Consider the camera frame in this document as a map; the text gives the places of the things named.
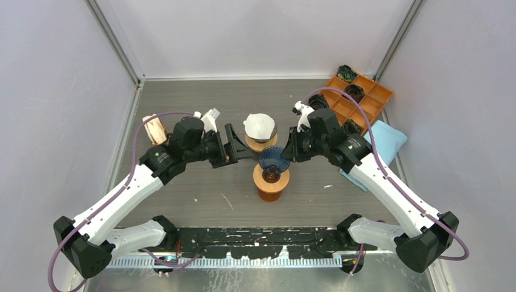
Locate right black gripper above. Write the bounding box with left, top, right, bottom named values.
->
left=281, top=125, right=329, bottom=162

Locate orange compartment tray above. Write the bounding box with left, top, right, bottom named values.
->
left=314, top=74, right=394, bottom=136

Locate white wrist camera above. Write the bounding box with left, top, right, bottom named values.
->
left=293, top=101, right=315, bottom=133
left=200, top=108, right=220, bottom=133

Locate white paper coffee filter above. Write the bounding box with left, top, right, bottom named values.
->
left=243, top=113, right=276, bottom=141

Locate purple cable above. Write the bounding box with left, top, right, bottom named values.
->
left=47, top=111, right=203, bottom=292
left=302, top=86, right=470, bottom=276

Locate blue transparent dripper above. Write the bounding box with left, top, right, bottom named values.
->
left=259, top=145, right=290, bottom=173

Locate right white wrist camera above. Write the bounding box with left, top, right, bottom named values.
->
left=293, top=101, right=315, bottom=133

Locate light blue cloth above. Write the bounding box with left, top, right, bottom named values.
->
left=339, top=120, right=408, bottom=193

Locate wooden ring dripper stand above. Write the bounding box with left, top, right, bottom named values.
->
left=245, top=134, right=278, bottom=153

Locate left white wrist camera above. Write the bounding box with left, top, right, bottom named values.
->
left=200, top=108, right=220, bottom=133

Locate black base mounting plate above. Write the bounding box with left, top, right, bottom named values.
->
left=147, top=227, right=360, bottom=260

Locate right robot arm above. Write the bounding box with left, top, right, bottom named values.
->
left=281, top=106, right=459, bottom=273

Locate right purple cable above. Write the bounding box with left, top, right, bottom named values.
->
left=302, top=86, right=470, bottom=276

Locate amber glass cup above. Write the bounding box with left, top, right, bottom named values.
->
left=257, top=189, right=282, bottom=202

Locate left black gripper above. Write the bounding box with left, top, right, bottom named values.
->
left=185, top=124, right=254, bottom=169

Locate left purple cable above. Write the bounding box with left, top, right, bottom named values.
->
left=47, top=111, right=203, bottom=292

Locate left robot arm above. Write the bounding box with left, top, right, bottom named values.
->
left=54, top=116, right=254, bottom=279

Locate dark capsule green yellow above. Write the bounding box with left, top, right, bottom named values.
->
left=336, top=64, right=358, bottom=84

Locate grey transparent dripper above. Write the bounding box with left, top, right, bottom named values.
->
left=243, top=120, right=276, bottom=142

